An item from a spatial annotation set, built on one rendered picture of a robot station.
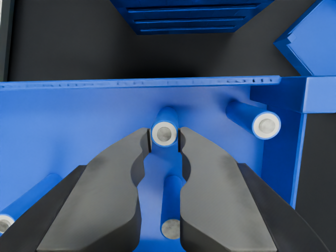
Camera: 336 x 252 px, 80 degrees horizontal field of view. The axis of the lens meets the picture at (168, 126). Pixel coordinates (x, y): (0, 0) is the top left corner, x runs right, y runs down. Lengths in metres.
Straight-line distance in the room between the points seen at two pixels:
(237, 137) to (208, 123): 0.03
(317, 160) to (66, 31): 0.93
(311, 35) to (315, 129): 0.30
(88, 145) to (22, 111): 0.07
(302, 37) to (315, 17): 0.06
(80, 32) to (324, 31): 0.74
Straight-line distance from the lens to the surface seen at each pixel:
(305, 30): 0.79
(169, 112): 0.15
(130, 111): 0.19
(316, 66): 0.80
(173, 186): 0.19
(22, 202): 0.20
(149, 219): 0.23
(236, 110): 0.16
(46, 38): 0.79
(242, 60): 0.71
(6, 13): 0.78
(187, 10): 0.48
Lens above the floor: 0.67
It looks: 77 degrees down
